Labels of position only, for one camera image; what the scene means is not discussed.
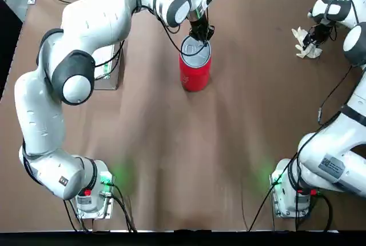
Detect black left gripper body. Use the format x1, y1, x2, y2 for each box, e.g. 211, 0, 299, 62
189, 17, 210, 37

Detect black base cable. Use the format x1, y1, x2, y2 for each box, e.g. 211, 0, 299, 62
108, 181, 138, 233
248, 154, 301, 232

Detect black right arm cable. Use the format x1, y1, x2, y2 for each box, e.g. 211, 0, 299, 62
317, 65, 354, 126

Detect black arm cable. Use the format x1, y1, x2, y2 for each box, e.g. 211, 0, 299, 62
134, 0, 211, 58
317, 65, 354, 126

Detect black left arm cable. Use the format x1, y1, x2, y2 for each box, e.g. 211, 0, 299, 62
134, 0, 211, 58

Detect black right base cable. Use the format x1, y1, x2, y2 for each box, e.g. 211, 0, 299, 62
248, 154, 301, 232

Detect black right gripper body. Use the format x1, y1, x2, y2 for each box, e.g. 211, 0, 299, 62
310, 22, 337, 42

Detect open aluminium case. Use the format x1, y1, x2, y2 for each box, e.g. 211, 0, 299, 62
93, 41, 123, 91

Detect black left base cable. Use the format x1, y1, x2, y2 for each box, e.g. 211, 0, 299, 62
108, 181, 138, 233

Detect white disposable gloves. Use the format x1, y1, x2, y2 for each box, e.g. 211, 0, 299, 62
291, 26, 323, 59

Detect red push-button trash can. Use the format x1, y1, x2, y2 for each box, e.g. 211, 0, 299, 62
178, 34, 213, 92

